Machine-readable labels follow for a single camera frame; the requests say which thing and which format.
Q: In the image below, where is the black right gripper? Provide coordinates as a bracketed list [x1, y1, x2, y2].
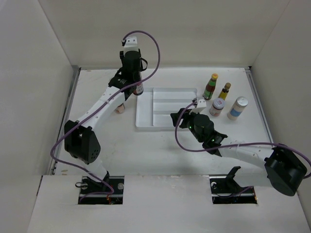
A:
[171, 107, 204, 143]

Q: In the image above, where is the dark soy sauce bottle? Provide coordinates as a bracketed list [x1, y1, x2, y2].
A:
[133, 72, 144, 96]

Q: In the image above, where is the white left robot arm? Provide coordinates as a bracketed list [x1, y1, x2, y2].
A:
[64, 48, 144, 194]

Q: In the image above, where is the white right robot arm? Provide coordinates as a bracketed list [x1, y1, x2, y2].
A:
[170, 108, 310, 196]

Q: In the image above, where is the brown sauce jar white lid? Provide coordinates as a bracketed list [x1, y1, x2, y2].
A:
[209, 98, 225, 117]

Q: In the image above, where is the white divided organizer tray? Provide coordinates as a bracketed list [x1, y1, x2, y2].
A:
[136, 87, 197, 132]

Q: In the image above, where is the red chili sauce bottle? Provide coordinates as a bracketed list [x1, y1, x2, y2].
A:
[203, 73, 218, 100]

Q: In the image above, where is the small yellow oil bottle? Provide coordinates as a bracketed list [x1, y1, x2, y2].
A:
[218, 83, 231, 100]

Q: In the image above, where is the white powder shaker blue label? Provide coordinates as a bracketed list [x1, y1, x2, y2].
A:
[227, 96, 248, 120]

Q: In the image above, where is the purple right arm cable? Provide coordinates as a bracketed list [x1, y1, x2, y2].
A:
[174, 100, 311, 180]

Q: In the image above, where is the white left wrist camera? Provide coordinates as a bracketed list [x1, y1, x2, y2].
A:
[122, 36, 139, 53]

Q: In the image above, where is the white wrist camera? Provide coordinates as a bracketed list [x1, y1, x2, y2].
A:
[122, 36, 139, 53]
[190, 97, 207, 114]

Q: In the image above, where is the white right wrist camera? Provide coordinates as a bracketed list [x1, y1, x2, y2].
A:
[190, 97, 207, 114]

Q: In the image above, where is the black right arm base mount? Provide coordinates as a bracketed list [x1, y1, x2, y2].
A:
[209, 166, 257, 204]

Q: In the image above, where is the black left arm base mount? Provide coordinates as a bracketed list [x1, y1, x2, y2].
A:
[75, 173, 125, 205]

